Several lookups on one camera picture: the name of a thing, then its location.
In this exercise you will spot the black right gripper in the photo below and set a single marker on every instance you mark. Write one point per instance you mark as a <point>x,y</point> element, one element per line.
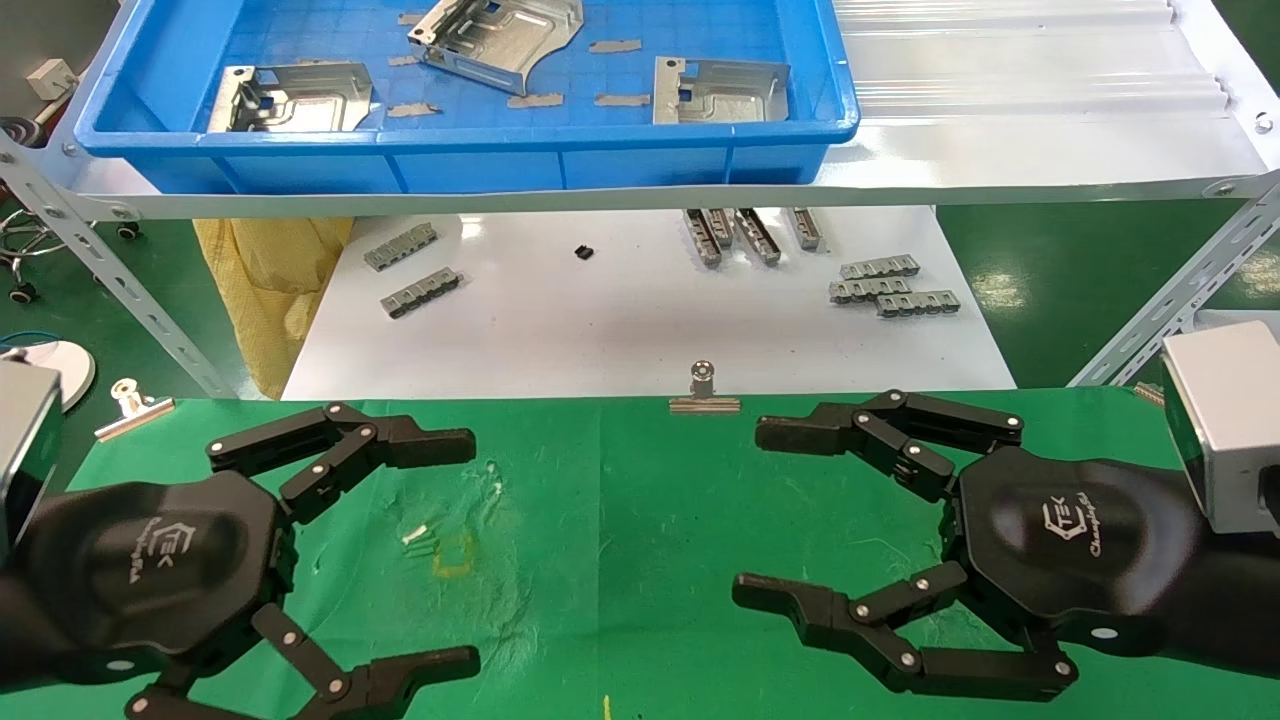
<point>1070,540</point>

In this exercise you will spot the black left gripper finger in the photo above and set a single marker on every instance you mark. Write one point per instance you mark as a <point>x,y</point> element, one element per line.
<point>420,443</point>

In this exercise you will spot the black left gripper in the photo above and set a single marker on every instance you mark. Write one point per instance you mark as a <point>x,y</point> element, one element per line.
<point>150,570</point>

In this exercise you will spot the stamped metal plate curved edge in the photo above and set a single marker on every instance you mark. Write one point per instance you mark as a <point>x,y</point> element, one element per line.
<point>500,45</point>

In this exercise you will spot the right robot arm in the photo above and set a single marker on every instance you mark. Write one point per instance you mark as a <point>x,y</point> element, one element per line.
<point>1240,600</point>

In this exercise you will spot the grey metal connector strip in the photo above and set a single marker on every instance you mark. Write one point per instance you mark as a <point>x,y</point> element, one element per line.
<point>722,225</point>
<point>880,267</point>
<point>805,228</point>
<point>758,236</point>
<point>702,240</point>
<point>865,290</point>
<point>920,304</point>
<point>422,292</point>
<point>400,247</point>

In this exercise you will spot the silver binder clip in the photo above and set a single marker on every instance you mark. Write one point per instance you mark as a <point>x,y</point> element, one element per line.
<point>1150,393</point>
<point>704,403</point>
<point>135,415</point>

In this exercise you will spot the green cloth mat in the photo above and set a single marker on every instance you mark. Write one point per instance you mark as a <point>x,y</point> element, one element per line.
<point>620,540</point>

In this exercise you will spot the yellow woven bag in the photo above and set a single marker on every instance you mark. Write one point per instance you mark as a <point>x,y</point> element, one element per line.
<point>270,290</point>

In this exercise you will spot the blue plastic bin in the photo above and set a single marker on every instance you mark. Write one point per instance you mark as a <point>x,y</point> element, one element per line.
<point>600,160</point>

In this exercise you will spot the perforated white angle brace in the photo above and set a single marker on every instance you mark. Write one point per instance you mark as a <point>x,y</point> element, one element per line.
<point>1180,295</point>
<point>110,265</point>

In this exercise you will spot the white round stand base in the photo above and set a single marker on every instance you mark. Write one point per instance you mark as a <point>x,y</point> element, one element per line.
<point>70,365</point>

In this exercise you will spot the stamped metal plate part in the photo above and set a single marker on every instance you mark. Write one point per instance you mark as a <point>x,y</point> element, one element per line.
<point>300,100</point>
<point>725,95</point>

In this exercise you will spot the white metal shelf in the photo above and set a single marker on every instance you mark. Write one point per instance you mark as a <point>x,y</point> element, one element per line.
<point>1000,150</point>

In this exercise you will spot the office chair wheel base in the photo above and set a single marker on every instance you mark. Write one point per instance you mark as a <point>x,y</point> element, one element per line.
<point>30,240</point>

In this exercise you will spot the clear corrugated plastic sheet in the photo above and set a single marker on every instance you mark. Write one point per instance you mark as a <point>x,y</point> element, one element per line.
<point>1030,60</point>

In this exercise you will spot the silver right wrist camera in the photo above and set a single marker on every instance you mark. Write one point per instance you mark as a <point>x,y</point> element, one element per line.
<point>1225,420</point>

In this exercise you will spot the white wall socket box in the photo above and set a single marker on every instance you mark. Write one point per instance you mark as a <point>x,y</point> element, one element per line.
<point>52,78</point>

